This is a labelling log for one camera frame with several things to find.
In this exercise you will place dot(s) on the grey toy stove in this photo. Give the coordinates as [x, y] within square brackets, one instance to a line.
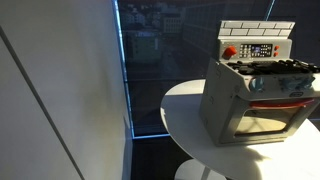
[220, 110]

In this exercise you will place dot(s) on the large red stove knob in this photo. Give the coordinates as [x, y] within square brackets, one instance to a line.
[230, 52]

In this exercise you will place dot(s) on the blue stove knob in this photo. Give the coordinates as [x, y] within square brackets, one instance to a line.
[257, 84]
[306, 82]
[288, 84]

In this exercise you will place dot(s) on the black stove control panel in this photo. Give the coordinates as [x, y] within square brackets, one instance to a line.
[256, 50]

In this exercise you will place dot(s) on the small red stove button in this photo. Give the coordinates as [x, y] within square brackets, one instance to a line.
[276, 47]
[276, 54]

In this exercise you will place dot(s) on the grey oven door with window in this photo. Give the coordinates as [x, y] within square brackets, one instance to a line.
[230, 126]

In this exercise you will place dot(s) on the black burner grates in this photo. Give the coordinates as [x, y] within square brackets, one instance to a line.
[266, 67]

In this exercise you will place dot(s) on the blue-lit window frame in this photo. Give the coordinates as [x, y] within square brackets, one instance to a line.
[125, 73]

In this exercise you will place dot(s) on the white table pedestal base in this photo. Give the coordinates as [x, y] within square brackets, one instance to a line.
[191, 171]

